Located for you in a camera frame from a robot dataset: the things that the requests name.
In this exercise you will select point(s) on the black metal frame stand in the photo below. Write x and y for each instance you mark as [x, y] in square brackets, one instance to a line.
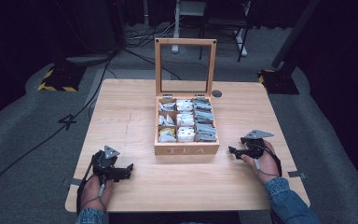
[227, 21]

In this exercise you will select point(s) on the white metal stand leg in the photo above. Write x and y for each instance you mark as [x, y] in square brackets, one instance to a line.
[176, 28]

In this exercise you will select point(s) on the rows of grey tea packets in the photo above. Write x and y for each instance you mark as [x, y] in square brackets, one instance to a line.
[204, 119]

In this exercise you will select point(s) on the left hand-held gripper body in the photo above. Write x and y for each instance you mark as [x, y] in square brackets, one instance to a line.
[104, 163]

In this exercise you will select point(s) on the wooden tea box with lid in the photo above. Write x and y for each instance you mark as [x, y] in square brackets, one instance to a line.
[185, 148]

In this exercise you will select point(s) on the yellow tea sachet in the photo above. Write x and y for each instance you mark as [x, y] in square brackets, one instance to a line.
[162, 131]

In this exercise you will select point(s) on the person's right hand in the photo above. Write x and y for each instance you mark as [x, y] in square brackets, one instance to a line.
[266, 163]

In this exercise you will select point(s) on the black stand base hazard stripes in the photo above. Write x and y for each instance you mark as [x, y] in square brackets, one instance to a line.
[60, 77]
[279, 81]

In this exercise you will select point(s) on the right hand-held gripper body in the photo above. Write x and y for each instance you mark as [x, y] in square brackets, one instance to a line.
[254, 145]

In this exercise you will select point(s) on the grey tape piece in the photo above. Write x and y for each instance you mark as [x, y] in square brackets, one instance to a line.
[74, 182]
[297, 174]

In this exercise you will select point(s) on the person's left hand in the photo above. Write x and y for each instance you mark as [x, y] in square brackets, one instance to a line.
[92, 193]

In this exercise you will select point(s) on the slanted black stand pole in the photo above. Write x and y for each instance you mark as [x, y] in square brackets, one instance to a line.
[293, 34]

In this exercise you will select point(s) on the loose white tea sachets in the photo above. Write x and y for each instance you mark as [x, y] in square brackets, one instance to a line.
[166, 120]

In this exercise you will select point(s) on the rows of white tea packets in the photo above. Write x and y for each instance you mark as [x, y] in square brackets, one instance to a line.
[185, 119]

